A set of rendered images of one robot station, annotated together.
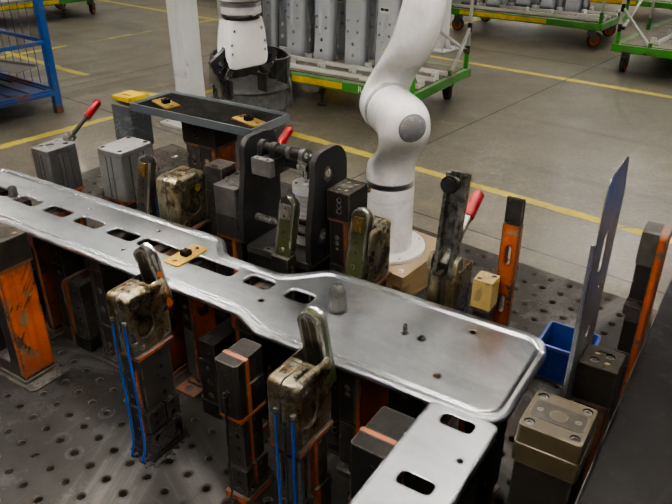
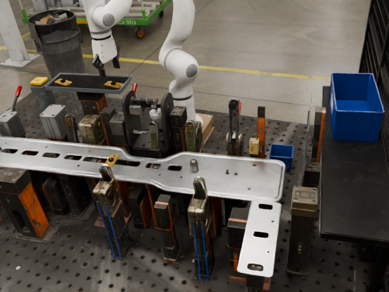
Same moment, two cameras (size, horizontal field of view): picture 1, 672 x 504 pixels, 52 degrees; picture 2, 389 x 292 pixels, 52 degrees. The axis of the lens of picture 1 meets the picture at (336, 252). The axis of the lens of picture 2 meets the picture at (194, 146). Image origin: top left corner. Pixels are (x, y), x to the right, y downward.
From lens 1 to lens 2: 0.45 m
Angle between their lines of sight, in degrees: 15
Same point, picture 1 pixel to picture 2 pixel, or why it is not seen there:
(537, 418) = (297, 197)
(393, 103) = (180, 60)
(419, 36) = (186, 26)
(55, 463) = (79, 272)
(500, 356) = (269, 173)
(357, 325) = (206, 175)
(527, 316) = not seen: hidden behind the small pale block
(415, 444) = (253, 219)
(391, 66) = (173, 41)
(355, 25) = not seen: outside the picture
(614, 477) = (330, 211)
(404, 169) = (189, 88)
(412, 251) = not seen: hidden behind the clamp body
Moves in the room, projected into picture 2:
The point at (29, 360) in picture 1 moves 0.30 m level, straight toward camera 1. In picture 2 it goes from (40, 229) to (80, 267)
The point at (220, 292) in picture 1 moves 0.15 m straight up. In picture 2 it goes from (138, 175) to (131, 143)
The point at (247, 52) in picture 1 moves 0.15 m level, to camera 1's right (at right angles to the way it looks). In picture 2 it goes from (109, 53) to (144, 46)
